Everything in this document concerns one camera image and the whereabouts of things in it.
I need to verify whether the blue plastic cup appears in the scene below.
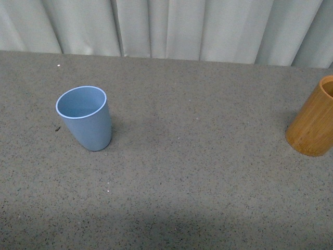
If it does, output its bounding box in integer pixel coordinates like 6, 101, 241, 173
56, 86, 112, 152

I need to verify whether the bamboo cylindrical holder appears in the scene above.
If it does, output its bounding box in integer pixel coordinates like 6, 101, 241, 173
286, 75, 332, 157

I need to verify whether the white pleated curtain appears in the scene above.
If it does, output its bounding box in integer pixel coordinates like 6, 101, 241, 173
1, 1, 332, 68

